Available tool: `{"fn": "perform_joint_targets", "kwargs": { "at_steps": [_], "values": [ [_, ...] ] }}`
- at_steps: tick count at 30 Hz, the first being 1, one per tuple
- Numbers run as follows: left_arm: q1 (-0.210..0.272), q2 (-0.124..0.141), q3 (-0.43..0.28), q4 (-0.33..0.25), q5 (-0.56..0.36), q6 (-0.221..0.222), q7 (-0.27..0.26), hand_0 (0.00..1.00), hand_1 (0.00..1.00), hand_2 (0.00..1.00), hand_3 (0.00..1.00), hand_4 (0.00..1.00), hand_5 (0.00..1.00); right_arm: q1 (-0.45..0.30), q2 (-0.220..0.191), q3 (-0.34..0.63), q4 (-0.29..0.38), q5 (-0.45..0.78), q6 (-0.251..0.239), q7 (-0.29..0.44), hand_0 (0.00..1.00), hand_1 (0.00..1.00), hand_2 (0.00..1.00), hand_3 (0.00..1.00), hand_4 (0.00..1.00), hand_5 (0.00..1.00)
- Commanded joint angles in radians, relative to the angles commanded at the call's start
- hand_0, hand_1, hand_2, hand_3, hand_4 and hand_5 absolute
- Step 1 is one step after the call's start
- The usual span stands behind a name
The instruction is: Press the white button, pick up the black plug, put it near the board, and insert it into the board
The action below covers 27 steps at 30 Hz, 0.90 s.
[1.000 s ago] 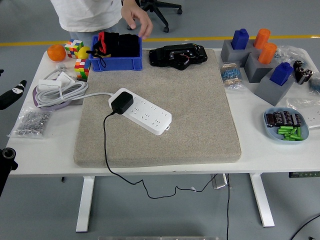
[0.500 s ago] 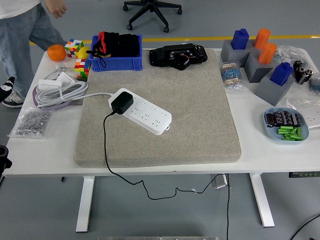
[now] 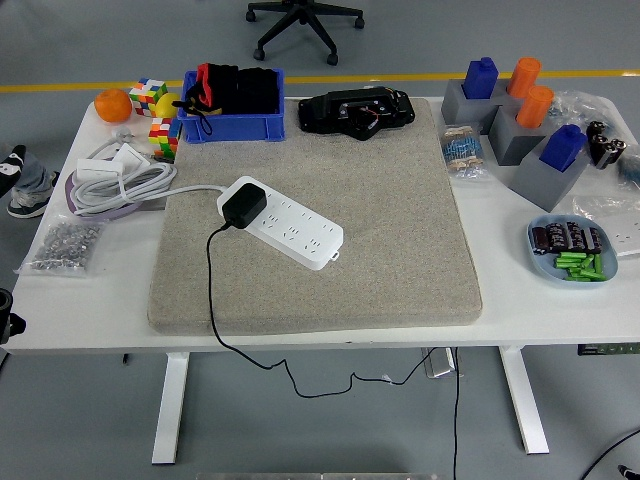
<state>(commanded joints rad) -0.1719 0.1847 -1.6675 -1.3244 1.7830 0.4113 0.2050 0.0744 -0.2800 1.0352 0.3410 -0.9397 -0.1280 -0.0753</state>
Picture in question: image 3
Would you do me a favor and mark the white rectangular box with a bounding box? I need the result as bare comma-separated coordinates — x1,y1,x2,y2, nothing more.
75,158,125,182

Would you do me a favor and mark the grey block holder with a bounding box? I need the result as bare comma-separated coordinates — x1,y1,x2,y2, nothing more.
488,102,554,167
512,144,591,214
440,78,509,135

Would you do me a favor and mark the purple tape ring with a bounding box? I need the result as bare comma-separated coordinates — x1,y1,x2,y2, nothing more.
64,172,151,221

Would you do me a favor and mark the clear plastic bag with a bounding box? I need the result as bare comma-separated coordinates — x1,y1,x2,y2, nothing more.
544,89,621,132

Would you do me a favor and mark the bag of blue parts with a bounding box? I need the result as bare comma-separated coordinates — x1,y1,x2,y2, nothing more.
617,149,640,184

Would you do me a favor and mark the bag of resistors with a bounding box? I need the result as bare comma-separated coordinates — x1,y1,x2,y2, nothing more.
438,123,491,186

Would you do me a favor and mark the blue square peg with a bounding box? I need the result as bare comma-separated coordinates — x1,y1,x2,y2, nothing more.
461,56,500,100
538,123,588,173

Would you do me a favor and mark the person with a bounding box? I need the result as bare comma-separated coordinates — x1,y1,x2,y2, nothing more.
9,149,54,194

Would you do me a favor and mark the black floor cable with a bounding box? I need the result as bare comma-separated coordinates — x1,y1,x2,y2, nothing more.
452,347,461,480
579,427,640,480

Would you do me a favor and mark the table control panel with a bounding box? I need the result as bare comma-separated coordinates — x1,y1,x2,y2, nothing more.
578,342,640,357

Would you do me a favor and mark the colourful puzzle cube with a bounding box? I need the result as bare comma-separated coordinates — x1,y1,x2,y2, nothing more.
148,117,182,162
128,77,169,119

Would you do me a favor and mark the orange cylinder peg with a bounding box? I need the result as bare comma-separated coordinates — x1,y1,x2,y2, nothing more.
506,56,543,99
515,84,555,129

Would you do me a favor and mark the yellow lemon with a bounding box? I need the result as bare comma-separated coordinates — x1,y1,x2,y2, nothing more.
154,92,182,120

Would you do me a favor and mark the white power strip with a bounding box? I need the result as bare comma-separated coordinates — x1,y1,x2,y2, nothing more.
217,175,346,272

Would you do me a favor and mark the grey-brown mat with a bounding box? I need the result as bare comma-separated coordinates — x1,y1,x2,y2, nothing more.
147,98,484,337

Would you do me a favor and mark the black office chair base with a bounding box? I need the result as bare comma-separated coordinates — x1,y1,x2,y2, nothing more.
245,0,365,66

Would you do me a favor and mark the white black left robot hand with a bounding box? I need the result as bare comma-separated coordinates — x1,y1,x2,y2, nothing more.
0,144,27,200

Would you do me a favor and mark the orange fruit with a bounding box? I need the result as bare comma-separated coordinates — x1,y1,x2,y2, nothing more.
94,88,134,124

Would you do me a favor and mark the black plug cord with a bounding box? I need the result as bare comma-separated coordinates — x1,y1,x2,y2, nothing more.
206,222,441,400

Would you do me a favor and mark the light blue plate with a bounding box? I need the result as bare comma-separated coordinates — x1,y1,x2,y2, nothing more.
526,213,620,290

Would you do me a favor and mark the white switch plate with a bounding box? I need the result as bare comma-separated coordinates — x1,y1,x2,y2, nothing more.
112,144,151,171

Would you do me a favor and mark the blue plastic bin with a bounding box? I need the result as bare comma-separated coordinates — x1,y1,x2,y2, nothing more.
178,68,287,145

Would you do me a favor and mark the clear bag of screws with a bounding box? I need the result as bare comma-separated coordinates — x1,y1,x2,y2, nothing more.
14,219,106,278

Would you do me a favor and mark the black electronic housing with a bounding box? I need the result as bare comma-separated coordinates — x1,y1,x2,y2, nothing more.
298,85,417,142

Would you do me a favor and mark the grey sneaker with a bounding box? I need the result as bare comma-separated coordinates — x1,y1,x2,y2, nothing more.
6,171,61,220

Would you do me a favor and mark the white table leg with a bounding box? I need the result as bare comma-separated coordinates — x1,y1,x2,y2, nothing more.
498,344,550,455
151,352,190,466

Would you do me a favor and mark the large black capacitor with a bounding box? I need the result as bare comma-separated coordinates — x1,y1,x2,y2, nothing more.
594,135,628,170
585,119,612,149

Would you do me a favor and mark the grey-white coiled power cable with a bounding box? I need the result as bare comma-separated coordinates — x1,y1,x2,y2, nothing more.
67,127,227,219

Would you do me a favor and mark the black foam stack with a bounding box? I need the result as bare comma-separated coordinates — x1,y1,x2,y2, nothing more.
234,67,280,115

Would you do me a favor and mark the black plug adapter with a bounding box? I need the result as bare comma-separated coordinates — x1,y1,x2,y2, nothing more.
219,182,268,231

